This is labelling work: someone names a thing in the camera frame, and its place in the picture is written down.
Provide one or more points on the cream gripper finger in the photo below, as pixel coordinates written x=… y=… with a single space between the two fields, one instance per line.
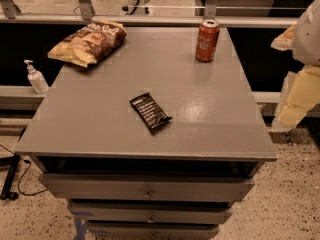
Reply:
x=285 y=40
x=300 y=93

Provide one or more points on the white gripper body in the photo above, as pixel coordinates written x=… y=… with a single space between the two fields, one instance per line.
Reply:
x=308 y=35

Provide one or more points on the black rxbar chocolate wrapper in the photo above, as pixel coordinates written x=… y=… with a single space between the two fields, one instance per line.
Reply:
x=150 y=112

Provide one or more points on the red coke can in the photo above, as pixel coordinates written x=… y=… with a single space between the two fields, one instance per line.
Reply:
x=208 y=34

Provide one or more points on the brown chip bag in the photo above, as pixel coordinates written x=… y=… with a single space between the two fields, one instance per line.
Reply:
x=90 y=44

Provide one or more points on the grey drawer cabinet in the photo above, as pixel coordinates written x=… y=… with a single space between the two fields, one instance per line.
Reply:
x=94 y=150

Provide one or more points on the white pump sanitizer bottle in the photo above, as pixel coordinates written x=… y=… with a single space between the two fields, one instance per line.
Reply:
x=36 y=78

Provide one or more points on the metal window railing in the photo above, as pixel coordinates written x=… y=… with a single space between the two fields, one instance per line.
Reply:
x=229 y=13

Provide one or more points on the black stand leg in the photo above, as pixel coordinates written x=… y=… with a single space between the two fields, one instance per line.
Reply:
x=11 y=163

